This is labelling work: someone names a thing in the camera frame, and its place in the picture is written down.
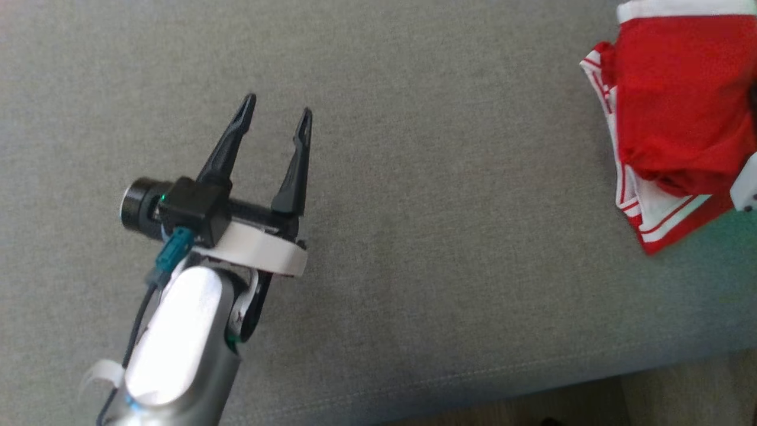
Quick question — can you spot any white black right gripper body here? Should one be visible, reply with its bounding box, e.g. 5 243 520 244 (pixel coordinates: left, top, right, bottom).
730 151 757 213

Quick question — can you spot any red jersey with black lettering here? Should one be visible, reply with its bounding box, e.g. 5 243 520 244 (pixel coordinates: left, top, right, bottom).
579 41 738 256

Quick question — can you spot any white cable strap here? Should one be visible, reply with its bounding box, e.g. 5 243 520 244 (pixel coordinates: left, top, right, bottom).
79 357 126 398

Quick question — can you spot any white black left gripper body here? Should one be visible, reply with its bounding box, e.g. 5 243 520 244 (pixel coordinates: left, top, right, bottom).
192 200 309 345

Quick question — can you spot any teal cable connector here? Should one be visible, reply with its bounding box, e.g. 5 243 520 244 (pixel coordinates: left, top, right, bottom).
154 227 195 280

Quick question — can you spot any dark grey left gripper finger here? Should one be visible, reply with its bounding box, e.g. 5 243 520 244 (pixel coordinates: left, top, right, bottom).
198 93 257 191
270 107 313 217

